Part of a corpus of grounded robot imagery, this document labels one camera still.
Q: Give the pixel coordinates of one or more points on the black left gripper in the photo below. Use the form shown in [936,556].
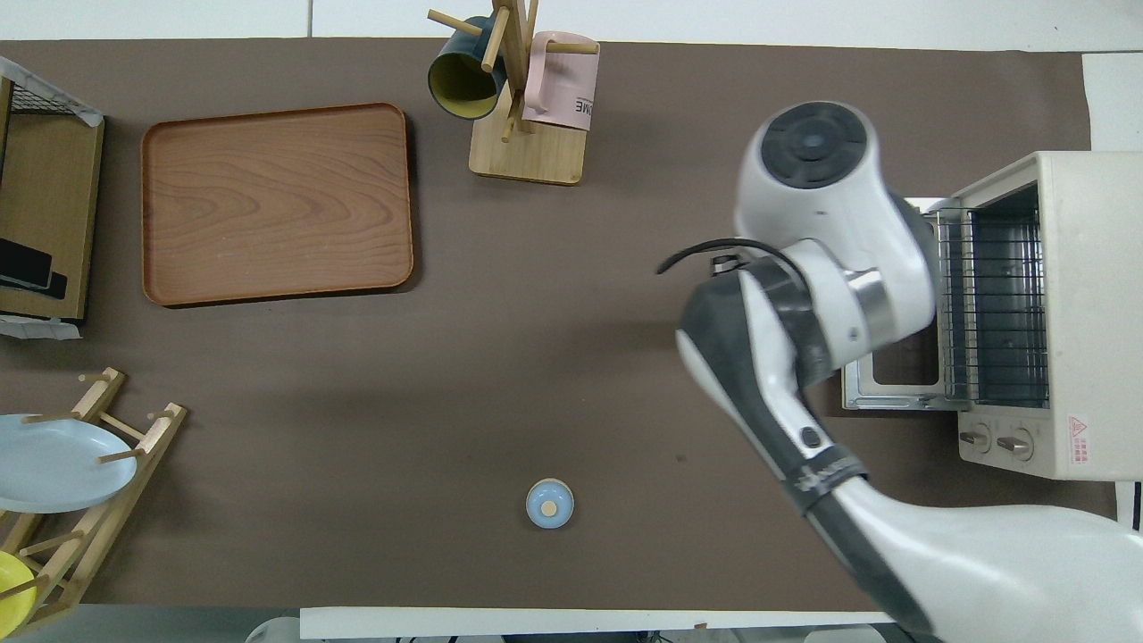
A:
[25,262]

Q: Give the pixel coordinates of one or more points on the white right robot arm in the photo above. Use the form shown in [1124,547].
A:
[804,214]

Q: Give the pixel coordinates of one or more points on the oven control knob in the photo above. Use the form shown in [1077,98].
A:
[1015,444]
[975,438]

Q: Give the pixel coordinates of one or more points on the white toaster oven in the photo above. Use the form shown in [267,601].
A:
[1094,357]

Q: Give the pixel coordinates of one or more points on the wooden dish rack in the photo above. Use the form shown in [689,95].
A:
[134,442]

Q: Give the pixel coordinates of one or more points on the light blue plate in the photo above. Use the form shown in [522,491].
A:
[54,464]

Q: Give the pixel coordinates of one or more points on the wooden serving tray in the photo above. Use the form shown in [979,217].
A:
[277,204]

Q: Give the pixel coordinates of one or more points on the yellow plate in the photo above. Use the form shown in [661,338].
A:
[11,594]

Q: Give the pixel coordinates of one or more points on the white round object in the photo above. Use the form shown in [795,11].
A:
[272,630]

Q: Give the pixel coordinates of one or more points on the dark teal mug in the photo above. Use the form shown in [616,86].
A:
[460,79]

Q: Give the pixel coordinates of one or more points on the wooden mug tree stand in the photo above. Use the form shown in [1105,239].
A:
[529,154]

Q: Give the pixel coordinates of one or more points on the brown table mat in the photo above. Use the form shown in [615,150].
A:
[554,357]

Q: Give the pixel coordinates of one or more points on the blue jar with wooden lid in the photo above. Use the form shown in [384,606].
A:
[549,505]

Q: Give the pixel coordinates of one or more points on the pink mug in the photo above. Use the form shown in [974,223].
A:
[563,85]

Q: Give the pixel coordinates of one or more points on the white board strip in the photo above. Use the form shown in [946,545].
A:
[580,622]

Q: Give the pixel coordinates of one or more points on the red warning sticker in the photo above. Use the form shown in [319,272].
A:
[1079,439]

